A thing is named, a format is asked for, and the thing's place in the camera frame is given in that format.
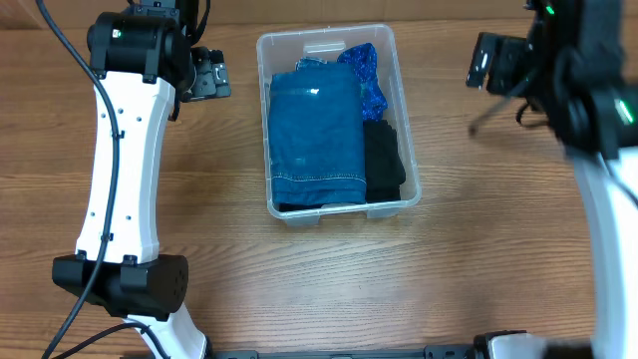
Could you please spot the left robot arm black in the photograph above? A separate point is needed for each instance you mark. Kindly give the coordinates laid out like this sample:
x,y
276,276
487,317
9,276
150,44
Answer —
x,y
144,63

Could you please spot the clear plastic storage bin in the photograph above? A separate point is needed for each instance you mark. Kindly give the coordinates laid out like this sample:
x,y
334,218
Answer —
x,y
278,52

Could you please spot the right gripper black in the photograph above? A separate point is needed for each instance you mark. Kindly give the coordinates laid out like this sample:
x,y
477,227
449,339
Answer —
x,y
525,99

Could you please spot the cardboard wall panel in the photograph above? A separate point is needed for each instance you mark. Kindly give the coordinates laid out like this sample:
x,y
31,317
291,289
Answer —
x,y
80,14

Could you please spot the shiny blue sequin cloth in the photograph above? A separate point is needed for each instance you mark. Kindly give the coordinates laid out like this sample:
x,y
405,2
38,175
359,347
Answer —
x,y
363,59

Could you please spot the black cloth with band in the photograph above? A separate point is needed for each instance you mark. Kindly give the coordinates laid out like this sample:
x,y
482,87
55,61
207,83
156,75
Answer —
x,y
367,170

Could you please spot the blue denim cloth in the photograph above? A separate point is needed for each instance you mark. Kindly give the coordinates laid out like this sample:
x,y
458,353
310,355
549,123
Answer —
x,y
316,136

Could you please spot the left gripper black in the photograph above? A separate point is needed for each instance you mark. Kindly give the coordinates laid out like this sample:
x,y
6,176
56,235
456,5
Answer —
x,y
211,74

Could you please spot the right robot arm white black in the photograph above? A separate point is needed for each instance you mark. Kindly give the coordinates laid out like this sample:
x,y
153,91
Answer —
x,y
569,67

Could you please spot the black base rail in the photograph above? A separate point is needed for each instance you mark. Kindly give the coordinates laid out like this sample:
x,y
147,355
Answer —
x,y
455,351

